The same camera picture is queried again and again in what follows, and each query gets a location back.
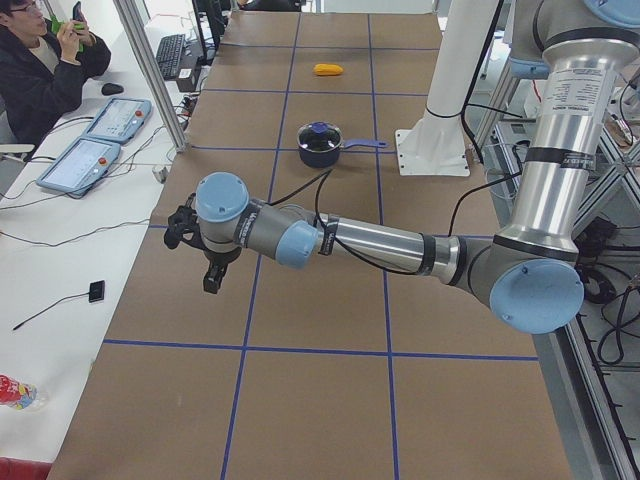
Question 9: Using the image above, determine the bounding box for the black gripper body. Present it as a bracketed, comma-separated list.
[163, 193, 241, 265]

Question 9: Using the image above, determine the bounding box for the dark blue saucepan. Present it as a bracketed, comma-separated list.
[297, 121, 389, 169]

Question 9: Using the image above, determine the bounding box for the glass pot lid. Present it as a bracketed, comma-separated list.
[297, 121, 343, 153]

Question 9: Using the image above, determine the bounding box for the yellow corn cob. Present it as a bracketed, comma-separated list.
[313, 63, 344, 77]

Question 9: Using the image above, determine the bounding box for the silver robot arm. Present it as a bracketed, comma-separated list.
[164, 1, 639, 334]

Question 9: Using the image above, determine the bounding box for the small black square pad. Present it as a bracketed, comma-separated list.
[88, 280, 106, 303]

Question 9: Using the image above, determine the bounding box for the lower blue teach pendant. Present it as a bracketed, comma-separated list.
[36, 136, 121, 199]

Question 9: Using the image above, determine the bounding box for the blue teach pendant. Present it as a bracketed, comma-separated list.
[83, 97, 152, 145]
[36, 136, 121, 199]

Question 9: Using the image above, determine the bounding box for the upper blue teach pendant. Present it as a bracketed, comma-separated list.
[83, 97, 152, 145]

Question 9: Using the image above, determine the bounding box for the black computer mouse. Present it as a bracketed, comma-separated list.
[101, 83, 124, 96]

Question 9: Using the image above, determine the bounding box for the black keyboard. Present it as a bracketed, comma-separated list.
[155, 34, 185, 80]

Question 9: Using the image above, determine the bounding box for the seated person in black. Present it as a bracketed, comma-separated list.
[1, 1, 111, 147]

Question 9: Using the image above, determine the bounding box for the red plastic bottle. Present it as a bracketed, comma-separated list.
[0, 374, 49, 412]

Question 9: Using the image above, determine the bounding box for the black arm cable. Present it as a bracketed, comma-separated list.
[269, 169, 524, 275]

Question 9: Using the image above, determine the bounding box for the aluminium frame post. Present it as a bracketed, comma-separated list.
[113, 0, 187, 153]

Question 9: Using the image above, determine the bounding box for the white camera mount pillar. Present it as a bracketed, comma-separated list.
[395, 0, 502, 177]

